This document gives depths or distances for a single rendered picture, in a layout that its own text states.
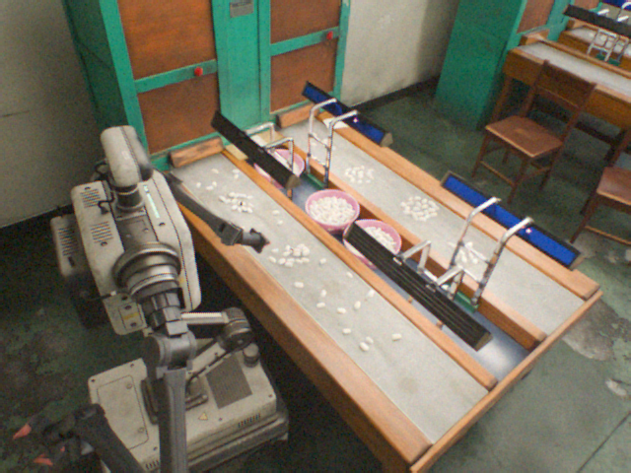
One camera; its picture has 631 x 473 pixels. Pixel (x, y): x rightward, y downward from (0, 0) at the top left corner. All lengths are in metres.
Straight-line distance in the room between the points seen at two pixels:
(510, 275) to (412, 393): 0.78
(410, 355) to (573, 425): 1.23
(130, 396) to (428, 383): 1.16
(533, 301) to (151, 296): 1.61
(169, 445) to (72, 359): 1.74
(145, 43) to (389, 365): 1.68
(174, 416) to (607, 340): 2.68
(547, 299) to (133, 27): 2.08
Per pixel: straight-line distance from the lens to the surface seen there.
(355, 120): 2.45
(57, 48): 3.18
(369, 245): 1.76
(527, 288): 2.32
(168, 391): 1.21
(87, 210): 1.39
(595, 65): 4.62
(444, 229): 2.44
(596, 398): 3.09
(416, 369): 1.90
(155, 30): 2.36
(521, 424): 2.82
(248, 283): 2.03
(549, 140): 3.98
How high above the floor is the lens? 2.31
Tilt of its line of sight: 44 degrees down
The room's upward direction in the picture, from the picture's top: 4 degrees clockwise
